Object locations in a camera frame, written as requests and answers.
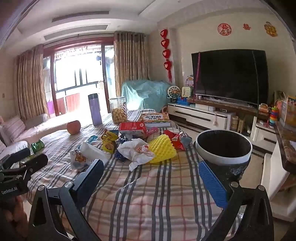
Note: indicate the white side cabinet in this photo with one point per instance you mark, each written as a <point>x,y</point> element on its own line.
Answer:
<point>272,180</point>

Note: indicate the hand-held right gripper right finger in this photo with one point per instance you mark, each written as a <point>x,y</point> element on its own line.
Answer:
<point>212,185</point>

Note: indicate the purple thermos bottle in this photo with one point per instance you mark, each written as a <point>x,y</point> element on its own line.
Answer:
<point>95,109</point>

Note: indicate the colourful flat game box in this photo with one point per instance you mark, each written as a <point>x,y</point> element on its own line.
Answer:
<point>155,117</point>

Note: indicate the gold and red wall decal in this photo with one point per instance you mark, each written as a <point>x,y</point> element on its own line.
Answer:
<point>270,29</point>

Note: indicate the black flat television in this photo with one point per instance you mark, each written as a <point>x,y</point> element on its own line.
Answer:
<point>231,74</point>

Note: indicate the blue foil wrapper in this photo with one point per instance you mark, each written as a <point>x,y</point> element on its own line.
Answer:
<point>119,155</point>

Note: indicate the pink striped sofa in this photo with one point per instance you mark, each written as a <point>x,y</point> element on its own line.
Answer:
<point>13,129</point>

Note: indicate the blue plastic toy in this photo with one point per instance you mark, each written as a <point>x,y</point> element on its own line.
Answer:
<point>91,139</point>

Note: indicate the yellow wedge sponge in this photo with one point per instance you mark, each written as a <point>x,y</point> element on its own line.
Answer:
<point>161,148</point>

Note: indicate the red-framed balcony door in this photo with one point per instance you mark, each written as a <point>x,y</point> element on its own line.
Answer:
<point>76,69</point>

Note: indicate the clear cookie jar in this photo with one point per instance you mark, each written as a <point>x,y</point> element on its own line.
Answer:
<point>118,113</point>

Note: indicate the round red wall decal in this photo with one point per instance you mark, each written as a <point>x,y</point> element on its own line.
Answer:
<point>224,29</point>

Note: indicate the white plastic bag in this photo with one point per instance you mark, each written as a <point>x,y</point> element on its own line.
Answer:
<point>94,151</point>

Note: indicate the toy cash register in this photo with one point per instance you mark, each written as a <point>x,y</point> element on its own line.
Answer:
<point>263,108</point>

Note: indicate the pink plastic toy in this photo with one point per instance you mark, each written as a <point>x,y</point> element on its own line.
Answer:
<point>151,131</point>

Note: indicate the red apple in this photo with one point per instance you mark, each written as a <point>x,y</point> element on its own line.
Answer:
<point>74,127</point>

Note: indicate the green foil packet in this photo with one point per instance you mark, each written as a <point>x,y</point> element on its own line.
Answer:
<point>37,147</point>

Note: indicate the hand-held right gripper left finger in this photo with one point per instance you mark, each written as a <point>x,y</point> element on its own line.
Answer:
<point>90,183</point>

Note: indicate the white television cabinet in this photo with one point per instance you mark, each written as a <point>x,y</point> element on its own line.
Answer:
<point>198,115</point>

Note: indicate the plaid tablecloth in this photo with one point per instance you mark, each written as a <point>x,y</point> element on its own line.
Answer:
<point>143,197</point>

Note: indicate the white cartoon print wrapper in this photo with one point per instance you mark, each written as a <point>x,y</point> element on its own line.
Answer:
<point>77,160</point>

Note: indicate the cream round tin stack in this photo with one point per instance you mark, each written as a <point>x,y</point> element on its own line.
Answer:
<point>235,122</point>

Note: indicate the brown marble counter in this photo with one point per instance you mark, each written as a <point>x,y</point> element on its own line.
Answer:
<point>286,146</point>

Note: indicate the small white fan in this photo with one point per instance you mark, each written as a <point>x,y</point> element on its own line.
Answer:
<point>172,92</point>

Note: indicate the green toy telephone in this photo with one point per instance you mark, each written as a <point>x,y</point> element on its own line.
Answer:
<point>186,92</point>

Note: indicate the yellow snack packet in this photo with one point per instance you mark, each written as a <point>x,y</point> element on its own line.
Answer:
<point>108,144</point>

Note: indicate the small red wall decal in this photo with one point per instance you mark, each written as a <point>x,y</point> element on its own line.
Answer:
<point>247,26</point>

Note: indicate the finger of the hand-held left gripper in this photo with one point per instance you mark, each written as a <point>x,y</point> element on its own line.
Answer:
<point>34,162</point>
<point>18,154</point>

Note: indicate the teal covered armchair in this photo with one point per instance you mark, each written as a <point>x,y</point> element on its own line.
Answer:
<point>148,92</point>

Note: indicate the white bin with black liner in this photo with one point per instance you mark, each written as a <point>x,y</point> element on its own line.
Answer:
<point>222,160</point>

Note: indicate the beige patterned curtain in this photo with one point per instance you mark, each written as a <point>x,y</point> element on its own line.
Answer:
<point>30,81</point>
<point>130,60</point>

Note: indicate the blue toy base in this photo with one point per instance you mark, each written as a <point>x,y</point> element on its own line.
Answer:
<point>182,100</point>

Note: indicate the pink toy house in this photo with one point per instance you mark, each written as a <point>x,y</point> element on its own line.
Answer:
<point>189,81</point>

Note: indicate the person's left hand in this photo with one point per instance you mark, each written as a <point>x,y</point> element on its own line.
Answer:
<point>12,215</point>

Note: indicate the red snack packet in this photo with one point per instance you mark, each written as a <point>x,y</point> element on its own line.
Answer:
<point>175,140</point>

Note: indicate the colourful printed box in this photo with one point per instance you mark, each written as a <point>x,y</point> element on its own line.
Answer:
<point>289,111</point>

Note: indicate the red heart hanging ornament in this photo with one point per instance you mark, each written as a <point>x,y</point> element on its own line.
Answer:
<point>165,53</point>

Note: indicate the pink toy watering can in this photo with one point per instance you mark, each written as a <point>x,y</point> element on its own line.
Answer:
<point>164,109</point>

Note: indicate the red and white carton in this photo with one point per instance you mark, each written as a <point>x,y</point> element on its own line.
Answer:
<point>131,126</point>

